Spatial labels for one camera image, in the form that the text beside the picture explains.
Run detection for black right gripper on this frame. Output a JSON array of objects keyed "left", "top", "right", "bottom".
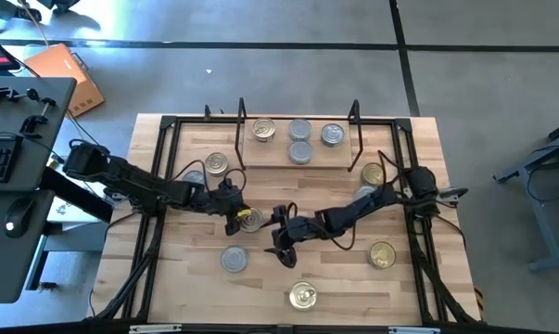
[{"left": 263, "top": 216, "right": 320, "bottom": 269}]

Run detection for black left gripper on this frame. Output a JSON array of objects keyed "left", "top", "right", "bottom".
[{"left": 198, "top": 192, "right": 252, "bottom": 236}]

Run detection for Bumble Bee light tuna can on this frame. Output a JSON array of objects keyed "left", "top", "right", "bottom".
[
  {"left": 287, "top": 118, "right": 313, "bottom": 142},
  {"left": 220, "top": 245, "right": 249, "bottom": 274},
  {"left": 287, "top": 140, "right": 314, "bottom": 166},
  {"left": 237, "top": 207, "right": 265, "bottom": 234}
]

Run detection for pink salmon can pull-tab lid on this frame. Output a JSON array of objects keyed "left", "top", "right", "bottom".
[{"left": 288, "top": 280, "right": 319, "bottom": 312}]

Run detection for Wild Planet pink salmon can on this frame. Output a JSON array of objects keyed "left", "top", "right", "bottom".
[
  {"left": 204, "top": 151, "right": 230, "bottom": 176},
  {"left": 251, "top": 117, "right": 277, "bottom": 143}
]

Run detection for green label tuna can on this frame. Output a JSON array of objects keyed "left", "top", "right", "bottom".
[{"left": 182, "top": 169, "right": 207, "bottom": 186}]

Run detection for silver-lidded seafood can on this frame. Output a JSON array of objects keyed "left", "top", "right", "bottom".
[{"left": 352, "top": 184, "right": 377, "bottom": 201}]

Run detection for gold-lidded seafood can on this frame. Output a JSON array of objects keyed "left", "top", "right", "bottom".
[
  {"left": 368, "top": 240, "right": 398, "bottom": 270},
  {"left": 360, "top": 161, "right": 386, "bottom": 187}
]

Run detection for Wild Planet albacore tuna can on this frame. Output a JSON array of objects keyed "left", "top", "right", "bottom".
[{"left": 320, "top": 122, "right": 347, "bottom": 148}]

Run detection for wooden shelf with black legs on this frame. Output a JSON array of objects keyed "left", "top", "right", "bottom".
[{"left": 235, "top": 96, "right": 364, "bottom": 173}]

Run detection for black mounting beam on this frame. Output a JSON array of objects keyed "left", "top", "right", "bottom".
[{"left": 40, "top": 166, "right": 114, "bottom": 225}]

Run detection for white printed paper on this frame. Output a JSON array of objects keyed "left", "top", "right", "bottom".
[{"left": 46, "top": 194, "right": 116, "bottom": 225}]

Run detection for black computer mouse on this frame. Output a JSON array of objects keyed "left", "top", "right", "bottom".
[{"left": 4, "top": 197, "right": 37, "bottom": 240}]

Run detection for black desk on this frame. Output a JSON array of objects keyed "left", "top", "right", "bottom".
[
  {"left": 0, "top": 188, "right": 54, "bottom": 305},
  {"left": 0, "top": 76, "right": 78, "bottom": 194}
]

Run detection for black desk clamp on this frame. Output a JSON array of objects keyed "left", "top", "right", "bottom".
[
  {"left": 19, "top": 96, "right": 57, "bottom": 139},
  {"left": 0, "top": 84, "right": 42, "bottom": 107}
]

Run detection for orange box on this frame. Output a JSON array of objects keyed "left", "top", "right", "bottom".
[{"left": 23, "top": 43, "right": 107, "bottom": 119}]

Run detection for grey metal stand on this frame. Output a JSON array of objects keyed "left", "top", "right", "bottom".
[{"left": 491, "top": 115, "right": 559, "bottom": 275}]

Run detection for black chair base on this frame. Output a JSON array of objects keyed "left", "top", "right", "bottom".
[{"left": 37, "top": 0, "right": 82, "bottom": 14}]

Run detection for person's foot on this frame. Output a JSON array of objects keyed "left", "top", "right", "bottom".
[{"left": 0, "top": 0, "right": 43, "bottom": 34}]

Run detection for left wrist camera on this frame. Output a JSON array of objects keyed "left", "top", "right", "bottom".
[{"left": 216, "top": 178, "right": 244, "bottom": 201}]

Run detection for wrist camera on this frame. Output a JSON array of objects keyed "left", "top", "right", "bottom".
[
  {"left": 270, "top": 203, "right": 289, "bottom": 228},
  {"left": 216, "top": 178, "right": 244, "bottom": 201}
]

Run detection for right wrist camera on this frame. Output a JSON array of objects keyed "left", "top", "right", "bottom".
[{"left": 270, "top": 203, "right": 289, "bottom": 228}]

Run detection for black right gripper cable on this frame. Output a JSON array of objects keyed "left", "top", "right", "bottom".
[{"left": 286, "top": 148, "right": 403, "bottom": 251}]

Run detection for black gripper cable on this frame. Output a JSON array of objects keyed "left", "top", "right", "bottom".
[
  {"left": 286, "top": 148, "right": 403, "bottom": 251},
  {"left": 166, "top": 159, "right": 248, "bottom": 199}
]

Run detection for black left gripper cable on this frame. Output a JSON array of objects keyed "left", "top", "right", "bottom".
[{"left": 166, "top": 159, "right": 248, "bottom": 199}]

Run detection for black metal table frame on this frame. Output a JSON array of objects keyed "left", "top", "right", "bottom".
[{"left": 121, "top": 113, "right": 450, "bottom": 334}]

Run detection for black diagonal frame strut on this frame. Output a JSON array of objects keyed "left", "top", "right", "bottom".
[
  {"left": 406, "top": 222, "right": 477, "bottom": 325},
  {"left": 91, "top": 217, "right": 167, "bottom": 322}
]

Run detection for silver metal bracket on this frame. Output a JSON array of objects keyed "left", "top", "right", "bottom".
[
  {"left": 128, "top": 323, "right": 183, "bottom": 334},
  {"left": 387, "top": 326, "right": 441, "bottom": 334}
]

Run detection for black floor cable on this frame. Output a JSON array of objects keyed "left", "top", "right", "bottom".
[{"left": 68, "top": 109, "right": 122, "bottom": 161}]

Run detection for yellow hanging cord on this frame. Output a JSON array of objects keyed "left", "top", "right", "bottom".
[{"left": 18, "top": 0, "right": 53, "bottom": 50}]

